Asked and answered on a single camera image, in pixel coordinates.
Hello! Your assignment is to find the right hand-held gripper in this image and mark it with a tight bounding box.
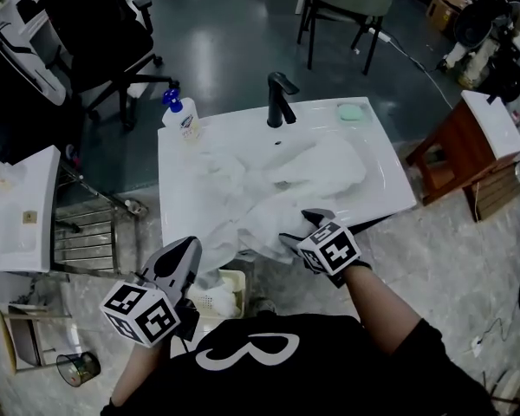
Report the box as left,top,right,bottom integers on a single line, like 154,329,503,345
278,207,373,289

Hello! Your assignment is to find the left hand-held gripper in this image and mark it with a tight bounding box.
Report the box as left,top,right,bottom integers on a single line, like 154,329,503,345
99,236,205,348

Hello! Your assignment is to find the beige plastic basket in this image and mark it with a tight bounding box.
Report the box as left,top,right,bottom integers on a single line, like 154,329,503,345
185,268,247,319

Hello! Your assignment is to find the person's right forearm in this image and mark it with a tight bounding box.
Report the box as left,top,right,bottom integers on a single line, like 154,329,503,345
341,268,423,358

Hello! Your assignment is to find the person's left forearm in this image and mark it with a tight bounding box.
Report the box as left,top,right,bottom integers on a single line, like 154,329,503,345
110,339,175,410

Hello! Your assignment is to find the brown cardboard box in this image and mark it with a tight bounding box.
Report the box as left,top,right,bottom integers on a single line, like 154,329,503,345
426,0,472,33

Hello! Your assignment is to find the small clear plastic bottle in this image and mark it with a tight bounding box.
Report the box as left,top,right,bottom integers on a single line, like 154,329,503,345
124,197,149,216

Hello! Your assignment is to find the person's grey shoe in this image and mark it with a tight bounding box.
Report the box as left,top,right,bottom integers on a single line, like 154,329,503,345
246,298,279,317

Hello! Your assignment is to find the steel rack stand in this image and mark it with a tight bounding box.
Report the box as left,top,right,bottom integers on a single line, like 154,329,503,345
50,158,151,276

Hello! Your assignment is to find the pale green soap bar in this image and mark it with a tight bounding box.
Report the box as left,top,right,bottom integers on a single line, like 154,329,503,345
336,101,368,124

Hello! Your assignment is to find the person's black printed T-shirt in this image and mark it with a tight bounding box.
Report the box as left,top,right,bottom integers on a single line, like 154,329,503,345
100,311,502,416

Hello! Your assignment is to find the black mesh waste bin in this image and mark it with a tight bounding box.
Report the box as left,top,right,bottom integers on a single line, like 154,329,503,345
55,350,102,389

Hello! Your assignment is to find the white soap bottle blue pump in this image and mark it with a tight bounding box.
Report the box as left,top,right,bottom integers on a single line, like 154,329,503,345
161,88,202,145

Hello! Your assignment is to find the marble-patterned panel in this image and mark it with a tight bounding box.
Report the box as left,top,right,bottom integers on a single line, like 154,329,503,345
0,270,70,309

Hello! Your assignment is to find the wooden vanity with white top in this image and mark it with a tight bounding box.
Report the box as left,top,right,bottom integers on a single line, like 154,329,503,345
405,88,520,207

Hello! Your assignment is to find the wooden slatted platform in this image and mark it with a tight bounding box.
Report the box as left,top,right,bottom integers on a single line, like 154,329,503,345
463,166,520,224

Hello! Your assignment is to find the black office chair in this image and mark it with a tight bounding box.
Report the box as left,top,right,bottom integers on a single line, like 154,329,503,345
42,0,182,133

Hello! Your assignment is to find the large black cabinet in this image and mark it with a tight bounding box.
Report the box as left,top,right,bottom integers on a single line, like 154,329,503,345
0,19,68,108

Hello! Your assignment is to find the wooden frame chair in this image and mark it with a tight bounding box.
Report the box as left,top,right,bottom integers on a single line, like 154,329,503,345
0,302,73,376

